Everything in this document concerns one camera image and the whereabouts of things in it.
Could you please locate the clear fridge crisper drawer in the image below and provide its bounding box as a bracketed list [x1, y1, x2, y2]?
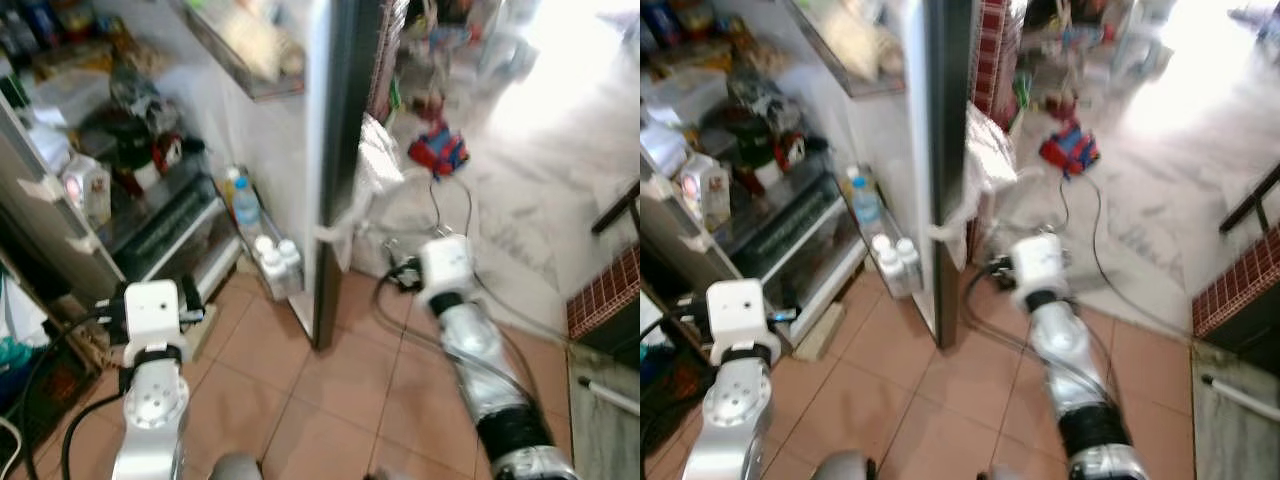
[105, 175, 238, 291]
[730, 175, 869, 301]

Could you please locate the beige floor block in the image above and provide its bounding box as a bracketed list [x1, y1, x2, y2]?
[183, 303, 219, 363]
[793, 303, 848, 363]

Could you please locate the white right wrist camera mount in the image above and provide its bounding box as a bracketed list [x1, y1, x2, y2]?
[1010, 233, 1069, 309]
[417, 236, 478, 309]

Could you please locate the dark plastic food bag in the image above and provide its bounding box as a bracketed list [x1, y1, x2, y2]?
[700, 68, 826, 191]
[80, 65, 208, 193]

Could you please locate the dark furniture bar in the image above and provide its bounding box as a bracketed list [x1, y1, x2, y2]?
[590, 180, 641, 236]
[1220, 160, 1280, 233]

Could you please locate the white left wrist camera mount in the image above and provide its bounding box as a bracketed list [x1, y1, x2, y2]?
[705, 280, 771, 346]
[122, 280, 183, 346]

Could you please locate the clear plastic bag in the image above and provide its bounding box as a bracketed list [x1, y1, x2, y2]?
[315, 113, 406, 249]
[930, 103, 1016, 246]

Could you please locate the red tiled ledge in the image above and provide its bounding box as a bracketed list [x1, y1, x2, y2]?
[1192, 228, 1280, 336]
[567, 245, 641, 341]

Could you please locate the clear deep fridge door shelf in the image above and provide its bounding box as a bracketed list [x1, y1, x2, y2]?
[845, 165, 926, 301]
[222, 168, 307, 301]

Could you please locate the white drink carton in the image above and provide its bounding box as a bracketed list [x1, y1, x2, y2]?
[680, 153, 733, 229]
[60, 153, 113, 227]

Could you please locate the black floor cable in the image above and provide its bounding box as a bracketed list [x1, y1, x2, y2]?
[428, 175, 571, 346]
[1060, 175, 1196, 341]

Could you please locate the water bottle blue label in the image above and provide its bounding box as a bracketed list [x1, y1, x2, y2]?
[850, 172, 883, 229]
[232, 172, 263, 229]

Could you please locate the red and blue bag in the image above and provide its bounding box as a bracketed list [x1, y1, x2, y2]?
[408, 125, 471, 179]
[1038, 122, 1101, 179]

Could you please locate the white food packet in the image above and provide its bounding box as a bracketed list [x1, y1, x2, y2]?
[640, 105, 691, 176]
[18, 105, 73, 173]

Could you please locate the grey left robot leg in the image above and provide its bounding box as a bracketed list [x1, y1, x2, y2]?
[810, 450, 876, 480]
[208, 453, 263, 480]

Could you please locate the white cable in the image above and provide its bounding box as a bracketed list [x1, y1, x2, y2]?
[0, 415, 23, 479]

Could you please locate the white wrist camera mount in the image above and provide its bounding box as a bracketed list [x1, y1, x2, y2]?
[417, 236, 478, 309]
[1010, 233, 1069, 309]
[705, 280, 771, 346]
[122, 280, 183, 346]

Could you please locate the clear shallow fridge door shelf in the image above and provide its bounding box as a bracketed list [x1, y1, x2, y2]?
[790, 0, 906, 99]
[183, 0, 307, 101]

